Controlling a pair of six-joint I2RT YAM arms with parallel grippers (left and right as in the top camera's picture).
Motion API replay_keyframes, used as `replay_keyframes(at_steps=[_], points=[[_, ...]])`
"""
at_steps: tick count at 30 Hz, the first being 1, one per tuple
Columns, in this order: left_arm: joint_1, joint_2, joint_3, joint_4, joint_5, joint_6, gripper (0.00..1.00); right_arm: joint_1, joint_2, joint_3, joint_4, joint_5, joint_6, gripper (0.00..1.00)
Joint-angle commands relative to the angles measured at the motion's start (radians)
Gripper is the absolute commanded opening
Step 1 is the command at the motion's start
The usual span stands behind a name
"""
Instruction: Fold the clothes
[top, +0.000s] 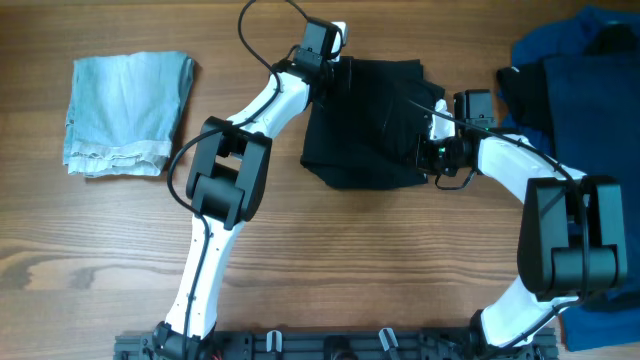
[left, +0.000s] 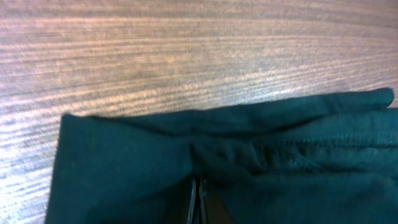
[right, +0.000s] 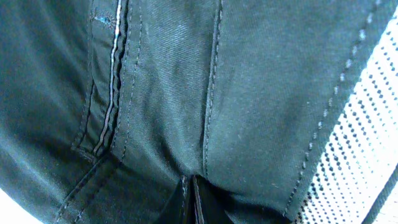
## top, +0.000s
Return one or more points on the black shorts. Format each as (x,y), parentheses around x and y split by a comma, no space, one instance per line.
(363,134)

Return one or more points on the dark navy garment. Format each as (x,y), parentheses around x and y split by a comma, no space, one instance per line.
(594,103)

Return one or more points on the light blue denim shorts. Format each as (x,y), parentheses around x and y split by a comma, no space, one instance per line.
(124,111)

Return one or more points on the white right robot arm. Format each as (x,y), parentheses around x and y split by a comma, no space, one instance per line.
(572,244)

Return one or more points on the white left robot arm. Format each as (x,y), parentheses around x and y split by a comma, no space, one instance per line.
(224,189)

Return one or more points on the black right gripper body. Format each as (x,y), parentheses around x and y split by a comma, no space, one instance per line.
(438,155)

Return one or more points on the blue polo shirt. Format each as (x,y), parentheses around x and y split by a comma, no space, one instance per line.
(592,31)

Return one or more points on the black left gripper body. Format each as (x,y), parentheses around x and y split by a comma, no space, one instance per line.
(334,75)

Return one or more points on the black garment with white lettering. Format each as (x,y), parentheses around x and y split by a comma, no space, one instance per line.
(525,93)

